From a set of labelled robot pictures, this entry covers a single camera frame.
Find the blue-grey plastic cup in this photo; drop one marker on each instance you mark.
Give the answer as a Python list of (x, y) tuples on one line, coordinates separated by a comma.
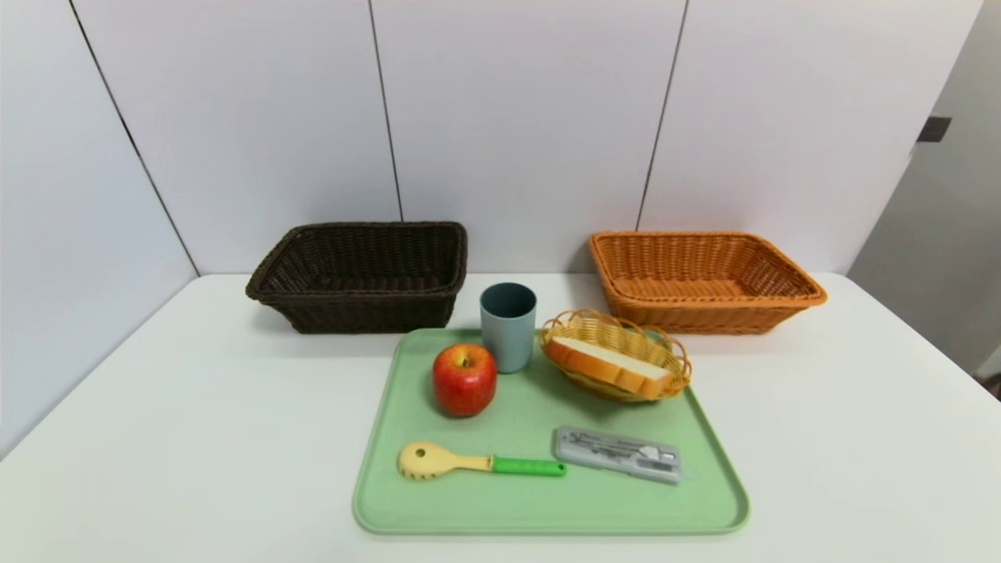
[(508, 344)]

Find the red apple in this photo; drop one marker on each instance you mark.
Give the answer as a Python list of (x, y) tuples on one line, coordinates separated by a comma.
[(465, 383)]

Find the grey cutlery case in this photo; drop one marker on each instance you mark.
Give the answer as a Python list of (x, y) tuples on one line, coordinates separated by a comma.
[(610, 453)]

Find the small yellow wicker basket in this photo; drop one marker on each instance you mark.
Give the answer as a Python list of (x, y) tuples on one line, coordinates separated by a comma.
[(602, 328)]

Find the dark brown wicker basket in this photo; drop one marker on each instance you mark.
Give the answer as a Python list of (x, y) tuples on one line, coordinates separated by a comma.
[(360, 313)]

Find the orange wicker basket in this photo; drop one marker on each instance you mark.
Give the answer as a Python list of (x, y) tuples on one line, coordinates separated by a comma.
[(704, 313)]

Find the slice of white bread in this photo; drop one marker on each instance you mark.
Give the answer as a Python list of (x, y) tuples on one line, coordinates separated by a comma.
[(602, 363)]

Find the light green plastic tray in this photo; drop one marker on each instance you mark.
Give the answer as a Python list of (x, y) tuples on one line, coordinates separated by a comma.
[(532, 500)]

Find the dark wall fixture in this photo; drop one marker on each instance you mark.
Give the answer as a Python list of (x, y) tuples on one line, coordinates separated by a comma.
[(934, 129)]

